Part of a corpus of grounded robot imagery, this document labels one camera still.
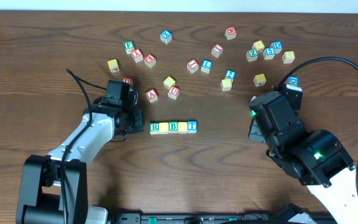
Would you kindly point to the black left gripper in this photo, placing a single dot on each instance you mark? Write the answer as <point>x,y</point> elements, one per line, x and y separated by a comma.
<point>137,121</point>

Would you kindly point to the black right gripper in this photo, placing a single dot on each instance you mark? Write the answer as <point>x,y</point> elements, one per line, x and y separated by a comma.
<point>255,132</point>

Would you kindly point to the green R letter block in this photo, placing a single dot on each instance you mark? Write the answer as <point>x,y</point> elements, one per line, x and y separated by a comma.
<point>154,128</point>

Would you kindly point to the yellow O letter block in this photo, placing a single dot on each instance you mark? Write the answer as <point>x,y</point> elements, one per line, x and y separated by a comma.
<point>163,128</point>

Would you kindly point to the green B letter block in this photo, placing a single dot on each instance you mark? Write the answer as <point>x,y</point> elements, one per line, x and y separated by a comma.
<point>173,127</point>

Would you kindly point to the blue T letter block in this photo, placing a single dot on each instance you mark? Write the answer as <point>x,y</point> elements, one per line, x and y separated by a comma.
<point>192,126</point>

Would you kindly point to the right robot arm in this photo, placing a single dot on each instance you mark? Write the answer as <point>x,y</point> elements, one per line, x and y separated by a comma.
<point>317,158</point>

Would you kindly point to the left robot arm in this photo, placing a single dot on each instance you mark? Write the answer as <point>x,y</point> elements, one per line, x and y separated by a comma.
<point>54,187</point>

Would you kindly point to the red A letter block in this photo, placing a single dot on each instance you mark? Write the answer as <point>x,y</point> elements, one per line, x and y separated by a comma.
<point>152,95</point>

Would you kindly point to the red U block left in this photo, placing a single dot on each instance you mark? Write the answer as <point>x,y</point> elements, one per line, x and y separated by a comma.
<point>128,80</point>

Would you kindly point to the red u block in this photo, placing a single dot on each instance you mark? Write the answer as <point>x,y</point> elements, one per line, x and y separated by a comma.
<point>128,80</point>
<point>173,92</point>

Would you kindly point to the red U block centre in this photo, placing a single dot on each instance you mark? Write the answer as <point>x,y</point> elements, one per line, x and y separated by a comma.
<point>173,92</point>

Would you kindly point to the yellow K letter block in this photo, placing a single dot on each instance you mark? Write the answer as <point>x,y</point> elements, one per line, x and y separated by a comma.
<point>260,80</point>

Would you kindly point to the yellow S letter block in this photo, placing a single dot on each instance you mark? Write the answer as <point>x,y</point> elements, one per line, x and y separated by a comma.
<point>226,84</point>

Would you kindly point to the red E letter block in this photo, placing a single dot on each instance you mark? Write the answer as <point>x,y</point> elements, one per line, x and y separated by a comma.
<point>150,60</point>

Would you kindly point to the blue 2 number block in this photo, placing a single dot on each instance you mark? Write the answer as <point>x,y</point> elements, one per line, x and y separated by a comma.
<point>230,74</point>

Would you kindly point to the blue D block right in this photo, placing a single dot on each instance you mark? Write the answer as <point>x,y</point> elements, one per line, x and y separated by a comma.
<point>292,80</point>

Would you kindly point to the blue d block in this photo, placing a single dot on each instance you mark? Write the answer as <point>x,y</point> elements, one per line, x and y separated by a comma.
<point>292,80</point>
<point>277,46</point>

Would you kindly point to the red X letter block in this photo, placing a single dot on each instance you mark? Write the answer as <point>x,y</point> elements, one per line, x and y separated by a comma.
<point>137,55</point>

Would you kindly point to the green F letter block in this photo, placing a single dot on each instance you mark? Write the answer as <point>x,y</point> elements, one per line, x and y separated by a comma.
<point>129,46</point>

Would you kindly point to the green Z letter block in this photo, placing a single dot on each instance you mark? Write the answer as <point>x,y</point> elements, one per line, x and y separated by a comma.
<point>252,55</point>

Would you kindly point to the blue 5 number block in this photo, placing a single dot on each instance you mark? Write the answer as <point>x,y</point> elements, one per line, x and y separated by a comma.
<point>268,53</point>

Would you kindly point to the red I block centre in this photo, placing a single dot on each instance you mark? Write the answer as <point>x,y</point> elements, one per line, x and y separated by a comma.
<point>192,65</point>

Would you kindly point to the red i block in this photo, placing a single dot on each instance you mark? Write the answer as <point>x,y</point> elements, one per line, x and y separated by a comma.
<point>217,50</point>
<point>192,65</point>

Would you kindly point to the yellow 8 number block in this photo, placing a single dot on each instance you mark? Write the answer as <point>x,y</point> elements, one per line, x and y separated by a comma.
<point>288,57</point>

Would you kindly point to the blue L letter block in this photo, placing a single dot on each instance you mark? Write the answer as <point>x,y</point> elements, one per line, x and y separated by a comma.
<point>206,66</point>

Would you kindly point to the blue D block upper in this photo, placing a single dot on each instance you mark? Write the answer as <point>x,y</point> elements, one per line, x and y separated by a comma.
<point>277,46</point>

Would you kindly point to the red I block upper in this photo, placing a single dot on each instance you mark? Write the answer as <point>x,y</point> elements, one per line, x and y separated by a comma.
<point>217,50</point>

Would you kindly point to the blue X letter block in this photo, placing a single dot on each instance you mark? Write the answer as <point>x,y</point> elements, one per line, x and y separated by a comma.
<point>166,36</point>

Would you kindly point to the red M letter block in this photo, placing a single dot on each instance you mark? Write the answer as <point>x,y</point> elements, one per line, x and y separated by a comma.
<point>230,33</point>

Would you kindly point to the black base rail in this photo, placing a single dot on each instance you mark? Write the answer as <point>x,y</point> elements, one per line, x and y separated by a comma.
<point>136,218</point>

